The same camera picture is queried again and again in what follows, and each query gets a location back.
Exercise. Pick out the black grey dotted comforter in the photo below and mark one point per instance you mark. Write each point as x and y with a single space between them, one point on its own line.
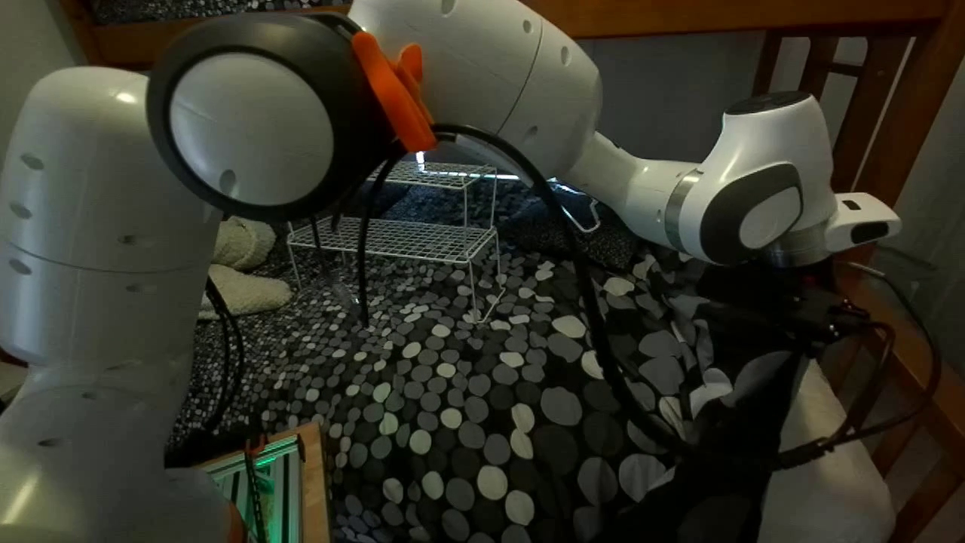
530 425

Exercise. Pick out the white pillow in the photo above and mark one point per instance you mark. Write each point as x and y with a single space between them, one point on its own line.
238 248

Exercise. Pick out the white wire shelf rack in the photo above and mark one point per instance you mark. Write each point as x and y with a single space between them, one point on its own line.
435 242

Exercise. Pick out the wooden green crate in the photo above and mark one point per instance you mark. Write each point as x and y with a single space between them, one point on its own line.
274 485

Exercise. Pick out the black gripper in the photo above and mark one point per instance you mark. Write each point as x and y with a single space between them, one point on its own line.
785 301

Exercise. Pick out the orange cable clip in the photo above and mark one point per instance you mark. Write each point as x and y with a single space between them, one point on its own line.
396 84

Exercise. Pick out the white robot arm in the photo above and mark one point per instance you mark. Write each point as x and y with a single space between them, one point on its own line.
114 186

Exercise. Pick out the wooden bunk bed frame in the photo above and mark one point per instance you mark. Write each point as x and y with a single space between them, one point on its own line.
902 56

